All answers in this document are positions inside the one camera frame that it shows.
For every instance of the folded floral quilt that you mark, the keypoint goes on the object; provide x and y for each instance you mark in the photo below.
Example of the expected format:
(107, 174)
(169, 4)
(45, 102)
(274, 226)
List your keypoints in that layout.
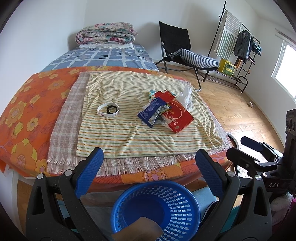
(118, 32)

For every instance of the black clothes rack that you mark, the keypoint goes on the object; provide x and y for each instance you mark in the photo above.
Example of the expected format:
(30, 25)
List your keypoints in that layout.
(239, 80)

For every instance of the yellow crate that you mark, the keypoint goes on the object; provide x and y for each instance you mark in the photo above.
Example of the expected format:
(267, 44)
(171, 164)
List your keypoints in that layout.
(226, 67)

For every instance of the red cardboard box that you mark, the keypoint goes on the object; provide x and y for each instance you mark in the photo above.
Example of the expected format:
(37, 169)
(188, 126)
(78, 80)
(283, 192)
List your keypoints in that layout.
(177, 117)

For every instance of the black folding chair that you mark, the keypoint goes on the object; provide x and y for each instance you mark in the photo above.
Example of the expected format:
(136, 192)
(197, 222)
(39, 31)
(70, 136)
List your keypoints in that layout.
(172, 39)

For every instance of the yellow striped towel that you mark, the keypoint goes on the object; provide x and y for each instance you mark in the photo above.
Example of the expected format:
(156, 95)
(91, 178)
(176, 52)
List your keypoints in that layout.
(132, 115)

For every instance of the striped chair cushion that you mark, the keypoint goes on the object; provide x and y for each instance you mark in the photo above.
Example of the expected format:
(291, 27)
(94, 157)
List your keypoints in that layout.
(196, 60)

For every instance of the blue snack wrapper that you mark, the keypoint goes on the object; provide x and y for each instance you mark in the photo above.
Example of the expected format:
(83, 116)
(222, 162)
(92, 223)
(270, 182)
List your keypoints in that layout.
(151, 112)

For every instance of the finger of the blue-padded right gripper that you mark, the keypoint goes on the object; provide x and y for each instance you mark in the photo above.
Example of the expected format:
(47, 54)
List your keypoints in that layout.
(225, 186)

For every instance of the teal patterned wrapper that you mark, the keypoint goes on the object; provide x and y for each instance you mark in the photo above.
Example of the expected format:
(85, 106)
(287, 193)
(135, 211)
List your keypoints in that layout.
(152, 95)

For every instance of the window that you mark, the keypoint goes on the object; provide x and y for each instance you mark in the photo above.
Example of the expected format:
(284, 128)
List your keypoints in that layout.
(284, 71)

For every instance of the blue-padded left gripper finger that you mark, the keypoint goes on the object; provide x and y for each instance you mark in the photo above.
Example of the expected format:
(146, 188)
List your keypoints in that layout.
(75, 183)

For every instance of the white ring band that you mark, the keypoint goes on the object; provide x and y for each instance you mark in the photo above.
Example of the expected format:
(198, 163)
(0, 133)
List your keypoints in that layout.
(108, 110)

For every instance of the dark hanging jacket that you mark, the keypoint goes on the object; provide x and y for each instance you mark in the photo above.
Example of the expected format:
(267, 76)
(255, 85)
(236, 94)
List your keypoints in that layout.
(243, 45)

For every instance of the pink plaid fringed blanket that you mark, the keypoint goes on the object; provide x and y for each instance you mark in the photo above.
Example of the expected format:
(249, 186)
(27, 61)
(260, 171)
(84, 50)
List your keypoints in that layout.
(63, 141)

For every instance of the green striped hanging towel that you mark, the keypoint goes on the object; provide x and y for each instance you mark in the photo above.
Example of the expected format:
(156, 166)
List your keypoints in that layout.
(230, 27)

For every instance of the white pillow under quilt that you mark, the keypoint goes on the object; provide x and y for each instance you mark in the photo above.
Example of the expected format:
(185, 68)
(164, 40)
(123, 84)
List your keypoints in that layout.
(106, 45)

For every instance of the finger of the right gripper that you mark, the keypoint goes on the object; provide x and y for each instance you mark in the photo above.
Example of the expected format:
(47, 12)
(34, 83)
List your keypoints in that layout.
(256, 144)
(253, 166)

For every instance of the blue plastic mesh basket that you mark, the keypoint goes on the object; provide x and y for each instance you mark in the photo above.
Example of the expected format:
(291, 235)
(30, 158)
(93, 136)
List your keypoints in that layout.
(169, 204)

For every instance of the white tissue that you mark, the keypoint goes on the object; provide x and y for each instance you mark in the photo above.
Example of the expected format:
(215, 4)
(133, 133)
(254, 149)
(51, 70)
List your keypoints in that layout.
(184, 98)

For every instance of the blue checkered bedsheet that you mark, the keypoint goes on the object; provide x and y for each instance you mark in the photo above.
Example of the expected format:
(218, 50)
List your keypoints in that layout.
(136, 57)

